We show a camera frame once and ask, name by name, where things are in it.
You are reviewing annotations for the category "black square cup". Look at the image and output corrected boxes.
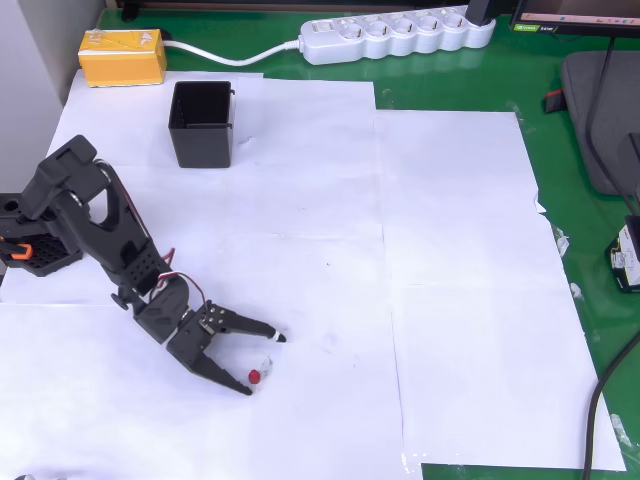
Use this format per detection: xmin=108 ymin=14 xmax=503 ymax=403
xmin=167 ymin=80 xmax=237 ymax=170

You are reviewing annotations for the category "yellow cardboard box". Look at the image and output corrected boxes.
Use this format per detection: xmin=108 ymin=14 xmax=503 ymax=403
xmin=78 ymin=28 xmax=169 ymax=90

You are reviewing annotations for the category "small device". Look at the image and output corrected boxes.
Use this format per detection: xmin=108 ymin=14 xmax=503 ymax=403
xmin=603 ymin=214 xmax=640 ymax=295

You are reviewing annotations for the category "orange black clamp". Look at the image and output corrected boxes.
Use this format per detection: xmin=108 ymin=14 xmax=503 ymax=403
xmin=0 ymin=238 xmax=34 ymax=261

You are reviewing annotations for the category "white power strip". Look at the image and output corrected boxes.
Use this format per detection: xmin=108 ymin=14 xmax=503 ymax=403
xmin=298 ymin=5 xmax=497 ymax=67

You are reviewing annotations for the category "red black small tag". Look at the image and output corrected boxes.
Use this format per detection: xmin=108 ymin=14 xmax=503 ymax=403
xmin=542 ymin=88 xmax=569 ymax=115

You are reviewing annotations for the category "black plug adapter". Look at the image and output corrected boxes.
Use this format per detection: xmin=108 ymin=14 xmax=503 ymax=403
xmin=465 ymin=0 xmax=497 ymax=27

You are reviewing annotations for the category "gray laptop sleeve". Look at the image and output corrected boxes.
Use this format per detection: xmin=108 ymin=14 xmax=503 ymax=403
xmin=559 ymin=49 xmax=640 ymax=199

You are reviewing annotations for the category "black display screen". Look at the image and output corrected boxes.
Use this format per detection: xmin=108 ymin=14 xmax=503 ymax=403
xmin=508 ymin=0 xmax=640 ymax=38

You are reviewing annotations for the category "red white servo wire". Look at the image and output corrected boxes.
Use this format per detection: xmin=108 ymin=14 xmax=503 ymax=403
xmin=149 ymin=247 xmax=212 ymax=307

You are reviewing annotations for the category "white power cable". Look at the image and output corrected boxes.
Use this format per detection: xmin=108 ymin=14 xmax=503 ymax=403
xmin=162 ymin=38 xmax=306 ymax=67

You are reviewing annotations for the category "thick black cable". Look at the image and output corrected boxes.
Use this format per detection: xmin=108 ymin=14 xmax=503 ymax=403
xmin=581 ymin=339 xmax=640 ymax=480

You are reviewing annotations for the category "thin black cable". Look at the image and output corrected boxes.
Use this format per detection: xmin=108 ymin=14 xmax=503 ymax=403
xmin=583 ymin=34 xmax=640 ymax=217

